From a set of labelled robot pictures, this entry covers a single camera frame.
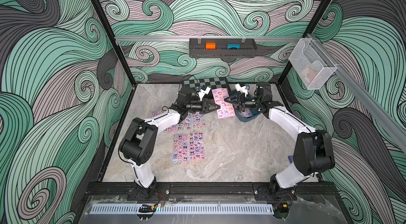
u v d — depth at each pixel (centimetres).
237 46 94
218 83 116
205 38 93
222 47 95
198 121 98
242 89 78
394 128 51
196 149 87
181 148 88
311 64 76
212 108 76
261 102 68
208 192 74
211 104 78
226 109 79
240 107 74
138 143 48
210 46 95
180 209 70
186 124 98
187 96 70
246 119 99
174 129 95
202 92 79
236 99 73
